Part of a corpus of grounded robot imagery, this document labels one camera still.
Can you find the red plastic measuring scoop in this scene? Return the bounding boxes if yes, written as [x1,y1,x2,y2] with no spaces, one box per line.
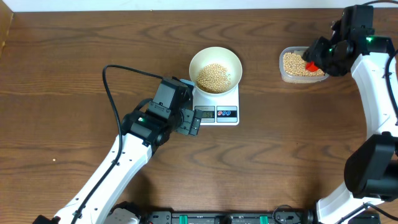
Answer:
[305,62,318,72]

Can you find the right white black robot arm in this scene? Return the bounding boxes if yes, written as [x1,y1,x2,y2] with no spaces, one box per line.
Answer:
[302,2,397,223]

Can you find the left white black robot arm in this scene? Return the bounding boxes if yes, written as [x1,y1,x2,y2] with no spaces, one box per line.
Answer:
[33,103,203,224]

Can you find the white digital kitchen scale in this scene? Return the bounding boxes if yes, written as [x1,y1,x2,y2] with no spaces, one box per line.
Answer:
[193,86,239,126]

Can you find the soybeans in bowl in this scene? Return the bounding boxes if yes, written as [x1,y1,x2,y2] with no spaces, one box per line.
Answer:
[196,63,231,94]

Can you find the white round bowl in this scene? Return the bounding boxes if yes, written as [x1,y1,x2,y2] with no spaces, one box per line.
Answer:
[189,47,243,93]

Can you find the soybeans in container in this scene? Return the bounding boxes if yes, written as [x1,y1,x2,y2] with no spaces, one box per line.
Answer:
[283,52,325,77]

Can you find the clear plastic bean container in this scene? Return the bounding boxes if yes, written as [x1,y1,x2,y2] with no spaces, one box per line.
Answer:
[279,47,329,84]

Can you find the left gripper grey camera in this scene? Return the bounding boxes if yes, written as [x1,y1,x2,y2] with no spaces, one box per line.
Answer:
[147,77,193,120]

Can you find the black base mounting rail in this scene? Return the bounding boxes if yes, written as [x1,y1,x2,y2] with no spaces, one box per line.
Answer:
[139,210,310,224]

